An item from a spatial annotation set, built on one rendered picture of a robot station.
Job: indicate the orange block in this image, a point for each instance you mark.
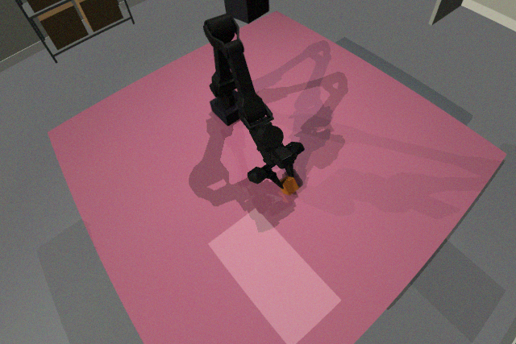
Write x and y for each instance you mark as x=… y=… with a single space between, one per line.
x=290 y=185

